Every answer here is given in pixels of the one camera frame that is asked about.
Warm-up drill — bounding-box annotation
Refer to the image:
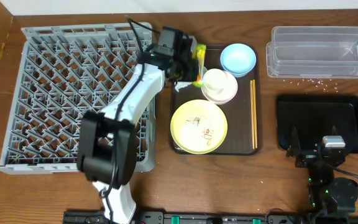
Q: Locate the green yellow snack wrapper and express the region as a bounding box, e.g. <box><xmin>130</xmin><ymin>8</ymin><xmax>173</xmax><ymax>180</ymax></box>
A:
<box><xmin>191</xmin><ymin>44</ymin><xmax>206</xmax><ymax>88</ymax></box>

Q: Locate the cream white cup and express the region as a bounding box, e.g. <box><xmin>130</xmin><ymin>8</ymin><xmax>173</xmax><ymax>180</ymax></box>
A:
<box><xmin>202</xmin><ymin>68</ymin><xmax>227</xmax><ymax>94</ymax></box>

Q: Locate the pink shallow bowl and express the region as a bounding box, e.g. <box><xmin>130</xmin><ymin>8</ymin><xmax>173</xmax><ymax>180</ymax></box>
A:
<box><xmin>201</xmin><ymin>71</ymin><xmax>238</xmax><ymax>105</ymax></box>

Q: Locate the light blue bowl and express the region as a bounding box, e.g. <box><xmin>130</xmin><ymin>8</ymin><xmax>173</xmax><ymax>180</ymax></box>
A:
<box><xmin>220</xmin><ymin>44</ymin><xmax>257</xmax><ymax>77</ymax></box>

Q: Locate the white tissue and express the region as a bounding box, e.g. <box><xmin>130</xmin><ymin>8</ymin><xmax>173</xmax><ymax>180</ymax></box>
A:
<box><xmin>175</xmin><ymin>82</ymin><xmax>193</xmax><ymax>92</ymax></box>

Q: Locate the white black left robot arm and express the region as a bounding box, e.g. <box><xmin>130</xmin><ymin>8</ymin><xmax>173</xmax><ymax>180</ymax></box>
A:
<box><xmin>76</xmin><ymin>27</ymin><xmax>200</xmax><ymax>223</ymax></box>

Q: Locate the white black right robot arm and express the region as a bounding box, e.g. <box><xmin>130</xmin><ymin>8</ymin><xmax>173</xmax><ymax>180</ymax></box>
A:
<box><xmin>286</xmin><ymin>127</ymin><xmax>358</xmax><ymax>224</ymax></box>

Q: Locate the clear plastic waste bin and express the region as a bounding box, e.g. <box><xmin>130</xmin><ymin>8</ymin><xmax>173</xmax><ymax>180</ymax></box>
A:
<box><xmin>266</xmin><ymin>26</ymin><xmax>358</xmax><ymax>79</ymax></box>

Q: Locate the grey plastic dishwasher rack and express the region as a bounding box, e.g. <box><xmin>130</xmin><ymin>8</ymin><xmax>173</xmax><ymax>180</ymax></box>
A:
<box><xmin>0</xmin><ymin>22</ymin><xmax>153</xmax><ymax>175</ymax></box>

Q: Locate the black plastic tray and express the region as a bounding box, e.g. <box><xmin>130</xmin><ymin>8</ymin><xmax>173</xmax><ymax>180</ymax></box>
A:
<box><xmin>276</xmin><ymin>95</ymin><xmax>358</xmax><ymax>154</ymax></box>

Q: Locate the right wooden chopstick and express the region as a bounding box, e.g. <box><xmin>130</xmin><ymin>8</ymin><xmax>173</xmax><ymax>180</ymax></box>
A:
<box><xmin>252</xmin><ymin>80</ymin><xmax>258</xmax><ymax>148</ymax></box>

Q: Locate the wooden chopstick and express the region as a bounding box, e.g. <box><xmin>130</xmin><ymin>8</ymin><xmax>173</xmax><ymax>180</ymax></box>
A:
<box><xmin>250</xmin><ymin>80</ymin><xmax>256</xmax><ymax>149</ymax></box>
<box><xmin>252</xmin><ymin>80</ymin><xmax>258</xmax><ymax>148</ymax></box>

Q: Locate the yellow plate with scraps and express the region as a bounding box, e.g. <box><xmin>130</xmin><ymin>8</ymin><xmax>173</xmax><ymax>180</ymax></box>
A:
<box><xmin>170</xmin><ymin>100</ymin><xmax>228</xmax><ymax>154</ymax></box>

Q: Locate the left wooden chopstick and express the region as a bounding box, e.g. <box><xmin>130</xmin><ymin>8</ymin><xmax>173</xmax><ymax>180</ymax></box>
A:
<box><xmin>250</xmin><ymin>80</ymin><xmax>256</xmax><ymax>149</ymax></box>

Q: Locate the black equipment rail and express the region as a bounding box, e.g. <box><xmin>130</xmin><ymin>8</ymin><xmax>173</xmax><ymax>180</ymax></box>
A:
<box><xmin>62</xmin><ymin>211</ymin><xmax>306</xmax><ymax>224</ymax></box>

